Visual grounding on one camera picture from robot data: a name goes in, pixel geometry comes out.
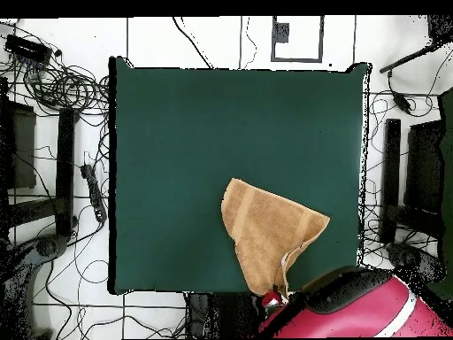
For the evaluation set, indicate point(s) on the black flat panel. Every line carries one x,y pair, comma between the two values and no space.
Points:
423,170
21,148

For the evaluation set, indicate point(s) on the black metal beam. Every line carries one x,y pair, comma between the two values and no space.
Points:
65,170
391,177

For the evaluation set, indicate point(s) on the dark green fabric sheet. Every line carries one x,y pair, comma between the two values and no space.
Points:
448,177

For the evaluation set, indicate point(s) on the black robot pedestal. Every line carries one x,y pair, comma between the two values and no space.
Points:
212,315

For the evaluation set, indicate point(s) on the black tripod stand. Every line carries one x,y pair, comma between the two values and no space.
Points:
440,28

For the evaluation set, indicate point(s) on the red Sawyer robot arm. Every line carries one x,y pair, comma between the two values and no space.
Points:
354,311

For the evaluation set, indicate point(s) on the black hub box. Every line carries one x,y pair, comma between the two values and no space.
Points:
27,49

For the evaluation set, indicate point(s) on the dark green table cloth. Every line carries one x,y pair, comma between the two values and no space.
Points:
194,141

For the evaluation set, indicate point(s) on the orange terry towel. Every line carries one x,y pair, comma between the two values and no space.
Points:
265,230

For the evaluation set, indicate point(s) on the black power adapter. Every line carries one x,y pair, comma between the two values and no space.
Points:
401,102

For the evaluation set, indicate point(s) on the black power strip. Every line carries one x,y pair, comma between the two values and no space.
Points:
95,193

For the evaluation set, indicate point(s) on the grey square floor frame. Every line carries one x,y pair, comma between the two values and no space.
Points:
297,60

